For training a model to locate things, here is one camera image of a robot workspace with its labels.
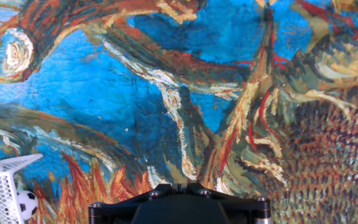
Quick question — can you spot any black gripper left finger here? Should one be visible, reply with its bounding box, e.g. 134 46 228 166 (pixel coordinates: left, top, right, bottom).
88 182 180 224

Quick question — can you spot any sunflower painting tablecloth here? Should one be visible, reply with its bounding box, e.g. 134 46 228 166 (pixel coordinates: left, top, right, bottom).
0 0 358 224

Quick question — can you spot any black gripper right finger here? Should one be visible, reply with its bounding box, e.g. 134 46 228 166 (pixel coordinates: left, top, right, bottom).
178 182 272 224

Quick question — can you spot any small black white soccer ball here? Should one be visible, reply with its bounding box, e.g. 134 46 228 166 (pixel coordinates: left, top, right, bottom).
16 190 40 222

